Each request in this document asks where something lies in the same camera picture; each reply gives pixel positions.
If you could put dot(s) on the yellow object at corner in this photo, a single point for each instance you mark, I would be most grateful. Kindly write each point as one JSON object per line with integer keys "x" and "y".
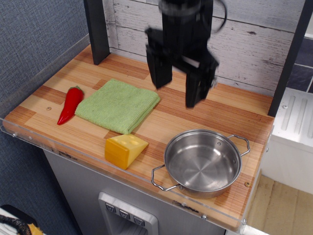
{"x": 35, "y": 230}

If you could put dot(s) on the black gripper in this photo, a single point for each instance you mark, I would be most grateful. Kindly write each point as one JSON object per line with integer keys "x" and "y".
{"x": 182, "y": 43}

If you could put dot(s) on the green towel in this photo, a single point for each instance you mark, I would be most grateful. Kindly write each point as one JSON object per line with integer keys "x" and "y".
{"x": 118, "y": 106}

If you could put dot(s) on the white toy sink counter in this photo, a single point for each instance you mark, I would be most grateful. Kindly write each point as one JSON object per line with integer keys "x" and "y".
{"x": 288, "y": 157}

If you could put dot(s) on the yellow cheese wedge toy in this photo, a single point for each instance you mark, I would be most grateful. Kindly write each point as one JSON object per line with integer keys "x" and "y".
{"x": 122, "y": 150}

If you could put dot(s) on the stainless steel pot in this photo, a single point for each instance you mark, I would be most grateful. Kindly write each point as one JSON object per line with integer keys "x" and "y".
{"x": 202, "y": 163}

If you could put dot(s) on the silver dispenser panel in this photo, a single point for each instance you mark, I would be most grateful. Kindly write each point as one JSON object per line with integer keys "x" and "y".
{"x": 122, "y": 218}

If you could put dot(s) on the red chili pepper toy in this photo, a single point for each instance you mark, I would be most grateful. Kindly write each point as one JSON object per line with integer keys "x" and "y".
{"x": 74, "y": 96}

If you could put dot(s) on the dark grey right post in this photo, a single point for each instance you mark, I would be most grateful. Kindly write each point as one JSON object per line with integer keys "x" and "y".
{"x": 291, "y": 57}

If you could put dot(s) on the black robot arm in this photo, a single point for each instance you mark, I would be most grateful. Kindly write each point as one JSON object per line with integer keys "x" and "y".
{"x": 184, "y": 7}

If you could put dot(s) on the grey toy cabinet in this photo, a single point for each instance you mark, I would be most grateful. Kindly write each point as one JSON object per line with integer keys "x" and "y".
{"x": 81, "y": 186}

